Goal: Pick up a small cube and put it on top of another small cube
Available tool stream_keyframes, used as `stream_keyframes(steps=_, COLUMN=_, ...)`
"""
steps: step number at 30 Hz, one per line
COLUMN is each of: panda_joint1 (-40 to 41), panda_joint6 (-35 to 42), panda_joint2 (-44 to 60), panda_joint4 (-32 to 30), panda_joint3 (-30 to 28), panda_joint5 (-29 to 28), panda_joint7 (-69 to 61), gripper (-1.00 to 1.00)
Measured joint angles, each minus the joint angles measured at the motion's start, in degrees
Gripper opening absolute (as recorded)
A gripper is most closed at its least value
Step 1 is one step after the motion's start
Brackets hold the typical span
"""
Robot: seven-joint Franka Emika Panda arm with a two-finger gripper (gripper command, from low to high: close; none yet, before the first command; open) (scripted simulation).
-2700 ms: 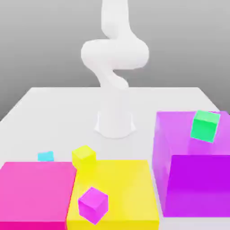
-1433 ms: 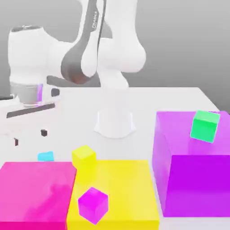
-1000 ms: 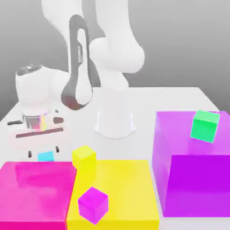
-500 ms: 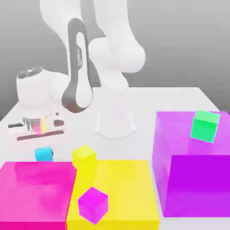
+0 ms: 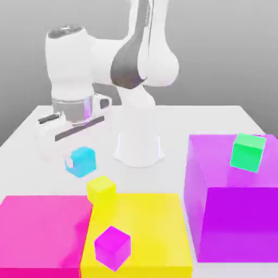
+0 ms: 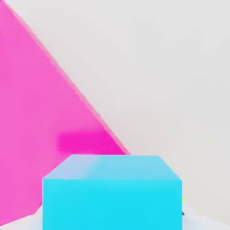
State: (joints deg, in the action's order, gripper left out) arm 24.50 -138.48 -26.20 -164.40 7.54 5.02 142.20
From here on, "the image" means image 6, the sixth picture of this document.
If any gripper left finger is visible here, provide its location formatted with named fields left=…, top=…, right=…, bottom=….
left=0, top=204, right=43, bottom=230

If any small cyan cube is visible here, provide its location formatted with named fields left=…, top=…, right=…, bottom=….
left=42, top=154, right=183, bottom=230

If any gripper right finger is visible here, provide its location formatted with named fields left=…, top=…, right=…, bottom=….
left=181, top=202, right=230, bottom=230

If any large pink box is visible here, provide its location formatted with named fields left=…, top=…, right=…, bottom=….
left=0, top=0, right=131, bottom=227

